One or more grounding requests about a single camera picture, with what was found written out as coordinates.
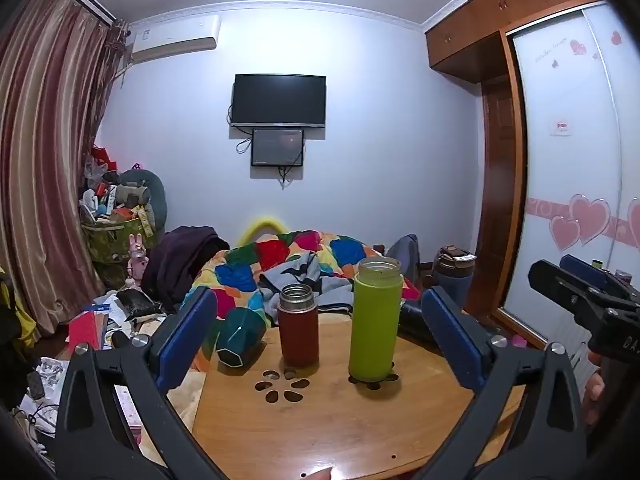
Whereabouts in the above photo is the black wall television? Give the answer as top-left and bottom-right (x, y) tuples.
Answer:
(230, 73), (328, 129)

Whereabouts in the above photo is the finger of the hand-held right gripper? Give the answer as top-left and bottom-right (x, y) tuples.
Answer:
(559, 254), (640, 302)
(528, 258), (640, 329)

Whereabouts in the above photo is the pink patterned box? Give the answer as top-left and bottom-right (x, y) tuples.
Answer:
(114, 385), (147, 442)

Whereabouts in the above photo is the dark purple cloth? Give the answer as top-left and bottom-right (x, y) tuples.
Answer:
(141, 225), (231, 312)

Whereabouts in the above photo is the white air conditioner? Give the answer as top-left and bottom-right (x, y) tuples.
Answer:
(130, 14), (221, 64)

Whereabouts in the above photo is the dark teal faceted cup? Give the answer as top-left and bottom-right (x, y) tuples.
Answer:
(214, 306), (268, 367)

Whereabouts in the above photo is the person's right hand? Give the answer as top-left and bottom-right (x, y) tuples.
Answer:
(581, 351), (607, 427)

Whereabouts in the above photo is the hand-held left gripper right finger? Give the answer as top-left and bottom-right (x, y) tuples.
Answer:
(415, 285), (587, 480)

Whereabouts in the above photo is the red bag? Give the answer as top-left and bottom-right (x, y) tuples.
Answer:
(89, 144), (119, 172)

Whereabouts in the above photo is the yellow ring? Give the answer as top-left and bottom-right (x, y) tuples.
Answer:
(237, 216), (289, 249)

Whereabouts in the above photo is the striped red curtain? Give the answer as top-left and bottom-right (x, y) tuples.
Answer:
(0, 0), (127, 343)

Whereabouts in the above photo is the grey pillow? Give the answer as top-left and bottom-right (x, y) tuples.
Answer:
(117, 168), (169, 234)

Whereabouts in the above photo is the black bottle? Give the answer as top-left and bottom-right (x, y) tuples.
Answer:
(398, 299), (442, 347)

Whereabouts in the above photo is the wooden wardrobe with heart doors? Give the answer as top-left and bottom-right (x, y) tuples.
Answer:
(423, 0), (640, 357)

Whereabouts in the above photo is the red thermos cup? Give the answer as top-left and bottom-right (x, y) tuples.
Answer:
(277, 283), (320, 367)

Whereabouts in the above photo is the pile of assorted boxes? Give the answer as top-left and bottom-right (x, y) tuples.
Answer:
(79, 160), (161, 231)

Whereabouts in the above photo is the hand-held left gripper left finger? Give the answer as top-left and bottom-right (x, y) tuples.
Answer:
(55, 286), (226, 480)

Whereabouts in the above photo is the dark blue brown-lid bottle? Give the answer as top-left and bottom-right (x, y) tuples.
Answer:
(432, 244), (477, 312)

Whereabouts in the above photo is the black plastic bag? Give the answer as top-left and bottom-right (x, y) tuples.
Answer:
(116, 289), (167, 322)

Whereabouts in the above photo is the colourful patchwork blanket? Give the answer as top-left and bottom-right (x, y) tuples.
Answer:
(191, 229), (422, 377)

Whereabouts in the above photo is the green thermos cup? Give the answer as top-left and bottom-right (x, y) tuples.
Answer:
(348, 256), (404, 384)

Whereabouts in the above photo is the green storage basket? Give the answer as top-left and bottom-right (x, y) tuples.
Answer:
(81, 219), (159, 264)

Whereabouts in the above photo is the grey blue bag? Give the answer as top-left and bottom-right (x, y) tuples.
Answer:
(387, 233), (421, 282)

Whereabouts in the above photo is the small black wall monitor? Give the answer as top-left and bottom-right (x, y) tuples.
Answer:
(250, 128), (305, 168)

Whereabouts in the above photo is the pink bunny toy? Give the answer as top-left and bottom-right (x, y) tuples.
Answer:
(125, 233), (150, 287)

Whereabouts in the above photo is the grey printed cloth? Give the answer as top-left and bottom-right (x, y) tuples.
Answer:
(259, 252), (357, 312)

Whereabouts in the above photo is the red flat box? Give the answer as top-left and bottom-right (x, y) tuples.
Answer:
(67, 310), (109, 357)

